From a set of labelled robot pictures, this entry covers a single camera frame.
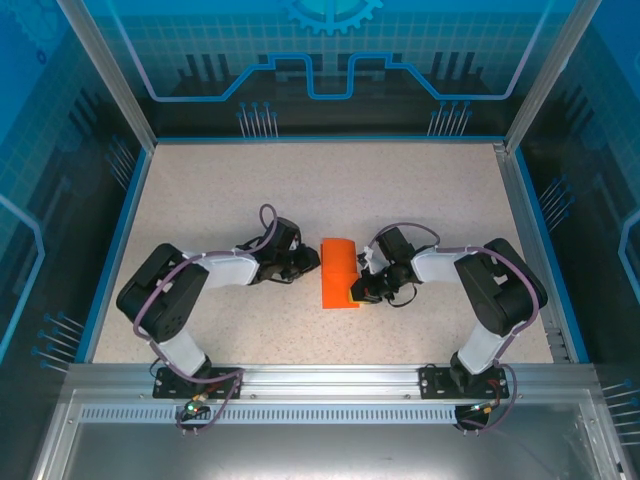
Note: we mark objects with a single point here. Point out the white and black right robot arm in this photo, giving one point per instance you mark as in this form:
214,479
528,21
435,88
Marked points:
435,265

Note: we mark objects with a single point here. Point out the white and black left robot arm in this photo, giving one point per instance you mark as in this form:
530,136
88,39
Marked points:
230,270

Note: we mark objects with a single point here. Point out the grey sheet metal tray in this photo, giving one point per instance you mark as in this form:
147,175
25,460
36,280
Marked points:
320,450

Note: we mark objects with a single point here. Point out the blue table edge strip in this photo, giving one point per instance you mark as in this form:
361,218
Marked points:
325,139
120,250
546,235

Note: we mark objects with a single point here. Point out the long aluminium base rail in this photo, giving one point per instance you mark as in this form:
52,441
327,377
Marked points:
330,380

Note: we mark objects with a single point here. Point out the aluminium side rail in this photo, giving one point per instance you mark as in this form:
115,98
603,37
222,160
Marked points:
525,225

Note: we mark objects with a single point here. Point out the blue printed enclosure panel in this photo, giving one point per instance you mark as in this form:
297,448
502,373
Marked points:
50,200
320,60
600,200

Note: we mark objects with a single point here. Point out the slanted aluminium frame post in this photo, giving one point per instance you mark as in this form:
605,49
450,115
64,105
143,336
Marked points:
111,75
549,75

